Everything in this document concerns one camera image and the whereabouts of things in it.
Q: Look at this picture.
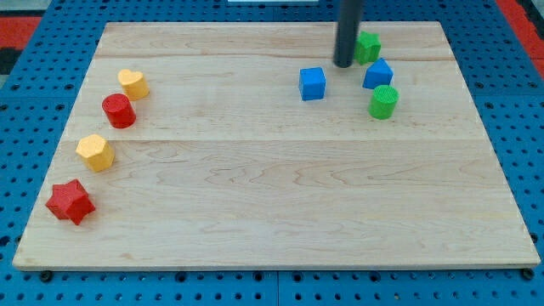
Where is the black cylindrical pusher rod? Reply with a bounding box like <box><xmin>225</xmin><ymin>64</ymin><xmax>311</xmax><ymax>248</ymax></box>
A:
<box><xmin>332</xmin><ymin>0</ymin><xmax>365</xmax><ymax>68</ymax></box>

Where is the green star block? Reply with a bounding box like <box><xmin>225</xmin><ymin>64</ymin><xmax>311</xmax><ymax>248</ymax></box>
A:
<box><xmin>354</xmin><ymin>31</ymin><xmax>382</xmax><ymax>65</ymax></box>

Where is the blue triangle block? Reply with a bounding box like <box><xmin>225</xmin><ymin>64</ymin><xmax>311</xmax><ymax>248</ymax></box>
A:
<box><xmin>362</xmin><ymin>58</ymin><xmax>394</xmax><ymax>89</ymax></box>

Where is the blue cube block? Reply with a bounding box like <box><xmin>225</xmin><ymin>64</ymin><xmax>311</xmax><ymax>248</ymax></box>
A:
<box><xmin>298</xmin><ymin>67</ymin><xmax>326</xmax><ymax>101</ymax></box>

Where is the green cylinder block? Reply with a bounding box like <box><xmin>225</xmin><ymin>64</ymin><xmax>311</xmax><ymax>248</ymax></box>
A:
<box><xmin>368</xmin><ymin>85</ymin><xmax>400</xmax><ymax>120</ymax></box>

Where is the light wooden board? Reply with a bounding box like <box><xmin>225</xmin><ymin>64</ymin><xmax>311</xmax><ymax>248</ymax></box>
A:
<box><xmin>13</xmin><ymin>21</ymin><xmax>541</xmax><ymax>271</ymax></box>

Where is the yellow heart block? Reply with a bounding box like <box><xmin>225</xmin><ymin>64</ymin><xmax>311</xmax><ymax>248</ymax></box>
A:
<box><xmin>117</xmin><ymin>69</ymin><xmax>150</xmax><ymax>101</ymax></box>

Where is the red cylinder block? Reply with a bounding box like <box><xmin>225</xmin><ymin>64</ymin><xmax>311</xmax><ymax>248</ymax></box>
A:
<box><xmin>102</xmin><ymin>93</ymin><xmax>136</xmax><ymax>129</ymax></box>

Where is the yellow hexagon block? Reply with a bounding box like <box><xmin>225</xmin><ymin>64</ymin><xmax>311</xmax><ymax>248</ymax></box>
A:
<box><xmin>76</xmin><ymin>134</ymin><xmax>115</xmax><ymax>172</ymax></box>

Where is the red star block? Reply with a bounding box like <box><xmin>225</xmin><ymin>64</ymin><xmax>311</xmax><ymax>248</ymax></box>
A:
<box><xmin>45</xmin><ymin>178</ymin><xmax>96</xmax><ymax>225</ymax></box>

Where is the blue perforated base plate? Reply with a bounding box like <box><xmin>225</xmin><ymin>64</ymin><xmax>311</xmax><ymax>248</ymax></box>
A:
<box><xmin>1</xmin><ymin>1</ymin><xmax>543</xmax><ymax>305</ymax></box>

